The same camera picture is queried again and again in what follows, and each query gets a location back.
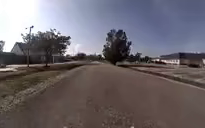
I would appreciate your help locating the distant tree line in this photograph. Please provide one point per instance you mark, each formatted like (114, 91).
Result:
(81, 56)

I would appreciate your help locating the tall dark tree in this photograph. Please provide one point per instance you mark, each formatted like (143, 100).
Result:
(117, 46)

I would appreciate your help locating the row of distant trees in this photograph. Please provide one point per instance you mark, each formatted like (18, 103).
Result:
(138, 58)

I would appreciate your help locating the grey asphalt road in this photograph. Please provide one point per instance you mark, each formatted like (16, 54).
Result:
(116, 100)

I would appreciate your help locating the broad leafy tree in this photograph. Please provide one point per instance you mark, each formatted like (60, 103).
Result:
(52, 41)

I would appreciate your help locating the lamp pole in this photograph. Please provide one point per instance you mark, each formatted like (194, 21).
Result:
(28, 50)

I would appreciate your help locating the house with dark roof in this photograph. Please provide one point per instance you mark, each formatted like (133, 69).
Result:
(20, 48)

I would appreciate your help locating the long low building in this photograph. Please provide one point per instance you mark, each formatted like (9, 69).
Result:
(186, 56)

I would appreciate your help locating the pale gravel strip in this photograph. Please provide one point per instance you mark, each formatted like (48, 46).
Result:
(20, 96)

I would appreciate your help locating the dark vehicle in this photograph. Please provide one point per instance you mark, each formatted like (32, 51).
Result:
(194, 65)

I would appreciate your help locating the pale paved lot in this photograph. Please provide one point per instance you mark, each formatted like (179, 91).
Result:
(193, 76)

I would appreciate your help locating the dry grass verge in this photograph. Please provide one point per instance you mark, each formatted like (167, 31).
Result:
(10, 85)

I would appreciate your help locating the small slim tree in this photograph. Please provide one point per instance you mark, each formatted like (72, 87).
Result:
(0, 47)

